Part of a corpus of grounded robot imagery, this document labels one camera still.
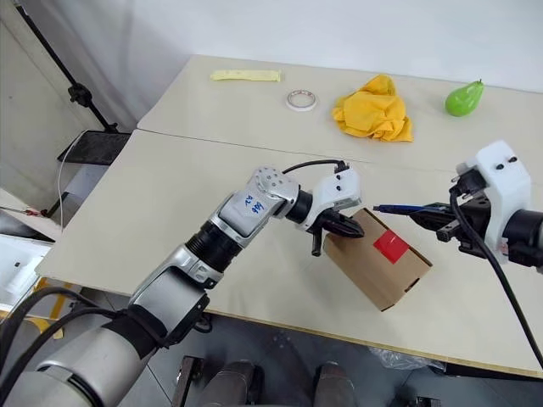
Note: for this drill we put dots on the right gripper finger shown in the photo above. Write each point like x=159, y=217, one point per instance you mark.
x=432, y=220
x=437, y=206

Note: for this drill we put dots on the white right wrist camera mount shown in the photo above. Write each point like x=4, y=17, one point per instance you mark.
x=505, y=182

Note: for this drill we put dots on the brown cardboard box red sticker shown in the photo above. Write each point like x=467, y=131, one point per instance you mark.
x=382, y=275

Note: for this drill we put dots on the green pear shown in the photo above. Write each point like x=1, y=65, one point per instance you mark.
x=460, y=102

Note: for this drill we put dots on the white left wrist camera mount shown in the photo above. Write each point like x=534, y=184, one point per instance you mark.
x=339, y=186

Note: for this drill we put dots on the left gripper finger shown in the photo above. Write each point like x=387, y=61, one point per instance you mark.
x=341, y=232
x=350, y=222

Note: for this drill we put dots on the dark rounded shape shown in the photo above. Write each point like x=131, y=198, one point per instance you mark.
x=237, y=386
x=337, y=386

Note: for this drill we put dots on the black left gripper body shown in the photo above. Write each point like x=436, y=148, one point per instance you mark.
x=318, y=241

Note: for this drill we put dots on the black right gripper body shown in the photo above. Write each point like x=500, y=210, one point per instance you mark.
x=471, y=220

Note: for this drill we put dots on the blue pen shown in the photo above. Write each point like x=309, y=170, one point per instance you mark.
x=394, y=207

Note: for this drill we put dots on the pale yellow flat strip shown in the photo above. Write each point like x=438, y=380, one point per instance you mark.
x=246, y=75

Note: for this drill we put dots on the dark brown block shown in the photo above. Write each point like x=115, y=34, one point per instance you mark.
x=426, y=402
x=186, y=381

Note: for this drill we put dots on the white tape roll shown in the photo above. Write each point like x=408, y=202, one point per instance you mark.
x=301, y=108

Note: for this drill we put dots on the yellow crumpled cloth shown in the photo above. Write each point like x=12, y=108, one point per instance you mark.
x=373, y=114

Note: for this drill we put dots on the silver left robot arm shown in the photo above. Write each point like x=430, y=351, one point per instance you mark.
x=242, y=212

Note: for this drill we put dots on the black tripod stand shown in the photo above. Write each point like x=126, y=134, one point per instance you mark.
x=78, y=93

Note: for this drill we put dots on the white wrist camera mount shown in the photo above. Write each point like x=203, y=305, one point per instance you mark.
x=339, y=186
x=505, y=182

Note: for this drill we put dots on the clear plastic bag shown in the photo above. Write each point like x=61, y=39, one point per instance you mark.
x=403, y=360

